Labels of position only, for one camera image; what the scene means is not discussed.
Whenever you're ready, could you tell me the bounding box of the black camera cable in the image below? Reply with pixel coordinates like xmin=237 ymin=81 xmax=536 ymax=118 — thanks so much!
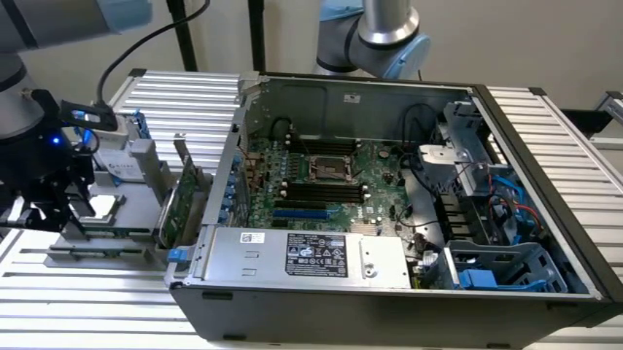
xmin=95 ymin=0 xmax=212 ymax=110

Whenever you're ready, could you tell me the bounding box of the green motherboard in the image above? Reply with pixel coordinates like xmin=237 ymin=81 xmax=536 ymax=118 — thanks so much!
xmin=236 ymin=135 xmax=425 ymax=251

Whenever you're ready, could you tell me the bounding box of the short black cable loop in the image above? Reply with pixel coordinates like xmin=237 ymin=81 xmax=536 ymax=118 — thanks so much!
xmin=269 ymin=117 xmax=293 ymax=139

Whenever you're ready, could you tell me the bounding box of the long black expansion slot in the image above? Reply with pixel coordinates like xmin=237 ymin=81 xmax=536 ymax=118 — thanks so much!
xmin=272 ymin=200 xmax=329 ymax=211

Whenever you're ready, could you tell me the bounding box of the black power cable loop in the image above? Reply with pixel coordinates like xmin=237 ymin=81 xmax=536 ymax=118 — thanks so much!
xmin=401 ymin=103 xmax=442 ymax=147

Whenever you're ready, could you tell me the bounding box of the blue expansion slot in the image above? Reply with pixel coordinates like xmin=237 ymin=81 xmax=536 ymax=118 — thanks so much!
xmin=270 ymin=209 xmax=329 ymax=223

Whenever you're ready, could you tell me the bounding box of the black frame pole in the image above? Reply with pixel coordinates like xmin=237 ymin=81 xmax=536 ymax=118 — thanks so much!
xmin=246 ymin=0 xmax=268 ymax=72
xmin=166 ymin=0 xmax=200 ymax=72

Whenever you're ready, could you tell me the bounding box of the grey plastic disk bay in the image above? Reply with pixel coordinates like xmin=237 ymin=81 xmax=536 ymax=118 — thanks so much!
xmin=436 ymin=239 xmax=570 ymax=295

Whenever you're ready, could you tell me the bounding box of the silver CPU chip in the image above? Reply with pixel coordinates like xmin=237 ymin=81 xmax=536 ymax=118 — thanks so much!
xmin=82 ymin=194 xmax=126 ymax=220

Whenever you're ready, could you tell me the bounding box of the grey parts rack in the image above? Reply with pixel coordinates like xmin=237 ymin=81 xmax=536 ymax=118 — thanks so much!
xmin=42 ymin=138 xmax=214 ymax=273

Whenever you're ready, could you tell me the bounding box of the black bracket block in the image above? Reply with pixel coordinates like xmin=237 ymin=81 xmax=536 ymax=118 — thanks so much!
xmin=557 ymin=108 xmax=610 ymax=140

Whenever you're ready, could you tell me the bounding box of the red data wire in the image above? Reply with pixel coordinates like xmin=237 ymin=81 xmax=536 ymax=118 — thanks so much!
xmin=502 ymin=203 xmax=542 ymax=234

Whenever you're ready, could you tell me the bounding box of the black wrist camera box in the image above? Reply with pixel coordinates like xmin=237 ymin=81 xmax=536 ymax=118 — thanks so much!
xmin=59 ymin=99 xmax=119 ymax=133

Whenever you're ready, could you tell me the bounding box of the metal drive cage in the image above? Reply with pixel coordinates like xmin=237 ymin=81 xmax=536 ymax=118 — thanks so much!
xmin=416 ymin=101 xmax=513 ymax=200

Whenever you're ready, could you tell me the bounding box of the metal CPU socket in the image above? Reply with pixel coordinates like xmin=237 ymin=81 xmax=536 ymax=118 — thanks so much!
xmin=301 ymin=154 xmax=354 ymax=184

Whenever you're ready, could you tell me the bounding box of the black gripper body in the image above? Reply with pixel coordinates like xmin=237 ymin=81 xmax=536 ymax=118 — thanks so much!
xmin=0 ymin=88 xmax=98 ymax=205

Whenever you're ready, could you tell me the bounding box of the white boxed disk drive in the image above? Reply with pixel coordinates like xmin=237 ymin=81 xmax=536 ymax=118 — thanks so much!
xmin=93 ymin=116 xmax=148 ymax=184

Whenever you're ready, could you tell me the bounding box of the green RAM stick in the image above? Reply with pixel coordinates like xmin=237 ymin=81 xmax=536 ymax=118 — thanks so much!
xmin=81 ymin=227 xmax=157 ymax=238

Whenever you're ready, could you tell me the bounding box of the blue wire on rack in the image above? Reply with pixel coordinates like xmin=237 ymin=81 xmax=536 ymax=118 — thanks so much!
xmin=126 ymin=108 xmax=149 ymax=141

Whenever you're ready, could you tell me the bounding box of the green graphics card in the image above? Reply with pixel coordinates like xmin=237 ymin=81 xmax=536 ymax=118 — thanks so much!
xmin=156 ymin=133 xmax=208 ymax=251

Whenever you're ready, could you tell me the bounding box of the black open PC case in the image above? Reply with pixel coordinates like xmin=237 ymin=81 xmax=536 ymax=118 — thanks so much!
xmin=164 ymin=71 xmax=623 ymax=343

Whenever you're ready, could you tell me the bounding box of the grey power supply unit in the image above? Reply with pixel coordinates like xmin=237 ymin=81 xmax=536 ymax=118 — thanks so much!
xmin=190 ymin=225 xmax=412 ymax=291

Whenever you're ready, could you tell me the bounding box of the black fan shroud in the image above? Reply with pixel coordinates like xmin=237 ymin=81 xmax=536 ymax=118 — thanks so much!
xmin=433 ymin=192 xmax=489 ymax=246

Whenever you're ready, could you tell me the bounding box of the blue data wire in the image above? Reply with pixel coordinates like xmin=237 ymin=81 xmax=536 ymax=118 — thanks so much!
xmin=488 ymin=174 xmax=541 ymax=236

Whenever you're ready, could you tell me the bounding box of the aluminium profile bar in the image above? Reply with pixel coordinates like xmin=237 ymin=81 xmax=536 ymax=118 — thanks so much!
xmin=588 ymin=90 xmax=623 ymax=151

